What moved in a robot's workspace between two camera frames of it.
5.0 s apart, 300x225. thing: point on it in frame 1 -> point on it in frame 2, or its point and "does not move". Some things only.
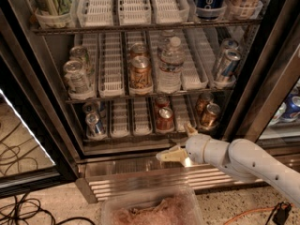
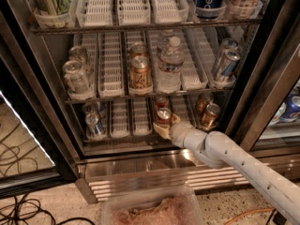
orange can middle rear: [139, 49] does not move
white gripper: [196, 148] -> [178, 131]
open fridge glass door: [33, 156] does not move
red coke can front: [165, 120] does not move
